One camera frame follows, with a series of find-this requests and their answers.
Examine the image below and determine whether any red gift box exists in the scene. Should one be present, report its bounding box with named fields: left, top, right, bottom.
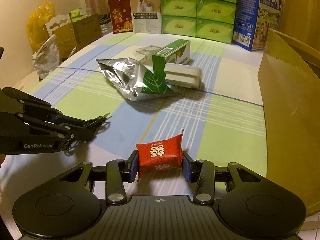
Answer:
left=108, top=0, right=133, bottom=34

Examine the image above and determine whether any white plastic bag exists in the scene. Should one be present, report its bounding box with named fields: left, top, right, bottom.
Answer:
left=32, top=35, right=60, bottom=79

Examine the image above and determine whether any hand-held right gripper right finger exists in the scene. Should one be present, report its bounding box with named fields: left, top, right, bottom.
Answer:
left=181, top=151, right=265, bottom=204

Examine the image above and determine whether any clear plastic bag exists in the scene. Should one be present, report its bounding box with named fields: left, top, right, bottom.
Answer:
left=134, top=45, right=163, bottom=62

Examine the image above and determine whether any brown cardboard carton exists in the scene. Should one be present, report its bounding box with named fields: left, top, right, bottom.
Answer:
left=72, top=14, right=103, bottom=44
left=54, top=26, right=77, bottom=60

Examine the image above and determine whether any green tissue pack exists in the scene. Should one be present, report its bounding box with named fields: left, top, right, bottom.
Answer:
left=71, top=8, right=87, bottom=18

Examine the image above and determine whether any yellow plastic bag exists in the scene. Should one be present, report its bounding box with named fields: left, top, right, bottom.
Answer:
left=27, top=1, right=55, bottom=53

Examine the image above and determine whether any white plastic case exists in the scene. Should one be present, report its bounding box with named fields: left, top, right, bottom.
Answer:
left=164, top=64, right=202, bottom=89

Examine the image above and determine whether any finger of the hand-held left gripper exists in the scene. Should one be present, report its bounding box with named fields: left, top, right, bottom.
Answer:
left=0, top=87, right=64, bottom=120
left=0, top=111, right=98, bottom=142

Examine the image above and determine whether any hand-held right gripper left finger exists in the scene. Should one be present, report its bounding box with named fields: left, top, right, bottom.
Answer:
left=54, top=151, right=139, bottom=204

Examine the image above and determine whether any white product box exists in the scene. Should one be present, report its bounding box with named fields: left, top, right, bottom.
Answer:
left=129, top=0, right=163, bottom=34

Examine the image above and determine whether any green and white medicine box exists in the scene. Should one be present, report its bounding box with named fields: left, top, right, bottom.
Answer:
left=151, top=39, right=192, bottom=84

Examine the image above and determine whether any stack of green tissue boxes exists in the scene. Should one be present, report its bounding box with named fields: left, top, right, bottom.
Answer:
left=159, top=0, right=238, bottom=44

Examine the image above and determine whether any checked tablecloth desktop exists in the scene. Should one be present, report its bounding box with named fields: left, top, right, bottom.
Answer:
left=0, top=31, right=269, bottom=230

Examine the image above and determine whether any silver foil bag green leaf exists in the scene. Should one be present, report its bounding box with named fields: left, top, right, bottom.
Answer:
left=96, top=57, right=183, bottom=103

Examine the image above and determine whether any blue milk carton box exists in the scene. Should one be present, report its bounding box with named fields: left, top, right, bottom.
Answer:
left=232, top=0, right=283, bottom=52

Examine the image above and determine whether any white cut-out carton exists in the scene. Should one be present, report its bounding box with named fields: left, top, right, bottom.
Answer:
left=45, top=14, right=73, bottom=37

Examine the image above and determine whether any brown cardboard box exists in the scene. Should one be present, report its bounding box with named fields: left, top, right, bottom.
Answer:
left=257, top=29, right=320, bottom=218

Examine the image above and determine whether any black audio cable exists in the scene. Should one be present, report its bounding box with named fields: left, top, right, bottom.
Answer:
left=64, top=112, right=112, bottom=155

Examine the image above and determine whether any red candy packet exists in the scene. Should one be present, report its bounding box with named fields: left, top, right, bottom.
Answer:
left=135, top=129, right=185, bottom=182

